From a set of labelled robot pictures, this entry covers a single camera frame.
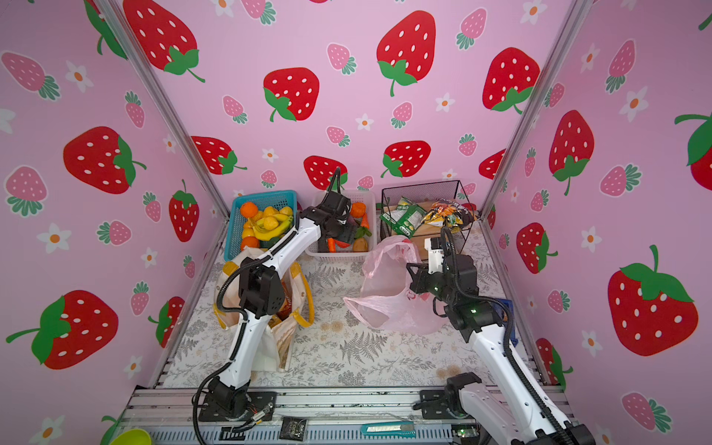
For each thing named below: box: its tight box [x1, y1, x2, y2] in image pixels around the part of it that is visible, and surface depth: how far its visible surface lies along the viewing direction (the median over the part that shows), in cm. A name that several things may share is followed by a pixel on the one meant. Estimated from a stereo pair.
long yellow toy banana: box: [252, 216, 294, 242], surface depth 108 cm
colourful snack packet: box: [421, 199, 480, 234], surface depth 91 cm
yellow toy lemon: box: [263, 216, 280, 231], surface depth 109 cm
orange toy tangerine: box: [240, 201, 259, 218], surface depth 115 cm
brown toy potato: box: [352, 237, 369, 253], surface depth 106 cm
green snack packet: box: [380, 195, 427, 239], surface depth 95 cm
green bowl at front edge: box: [109, 428, 153, 445], surface depth 68 cm
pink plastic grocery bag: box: [343, 235, 449, 335], surface depth 74 cm
